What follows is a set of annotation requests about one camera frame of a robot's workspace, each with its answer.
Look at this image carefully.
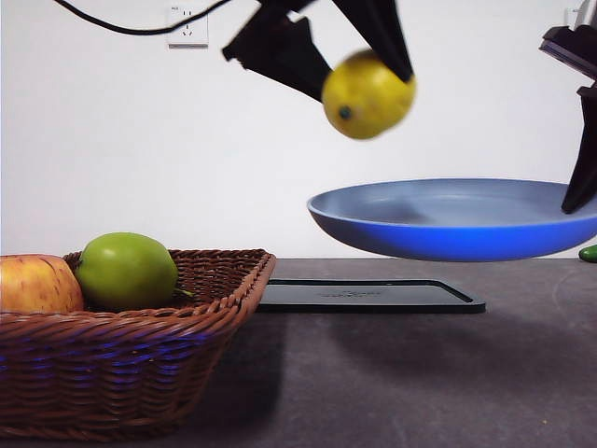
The yellow lemon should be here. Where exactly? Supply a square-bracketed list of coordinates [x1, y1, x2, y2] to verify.
[321, 49, 417, 141]

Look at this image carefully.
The blue round plate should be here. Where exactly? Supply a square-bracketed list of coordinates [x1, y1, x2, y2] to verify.
[306, 178, 597, 263]

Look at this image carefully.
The brown woven wicker basket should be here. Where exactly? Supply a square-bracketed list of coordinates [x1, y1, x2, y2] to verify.
[0, 248, 278, 442]

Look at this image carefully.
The black flat tray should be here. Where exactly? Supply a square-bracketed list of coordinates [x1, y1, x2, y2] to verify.
[255, 278, 487, 315]

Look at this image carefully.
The green apple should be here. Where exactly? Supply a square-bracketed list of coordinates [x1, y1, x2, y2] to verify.
[74, 231, 195, 312]

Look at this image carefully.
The red and yellow apple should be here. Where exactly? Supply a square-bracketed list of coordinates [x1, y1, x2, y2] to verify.
[0, 254, 86, 315]

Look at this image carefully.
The black cable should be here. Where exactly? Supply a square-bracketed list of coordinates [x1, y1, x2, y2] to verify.
[51, 0, 232, 35]

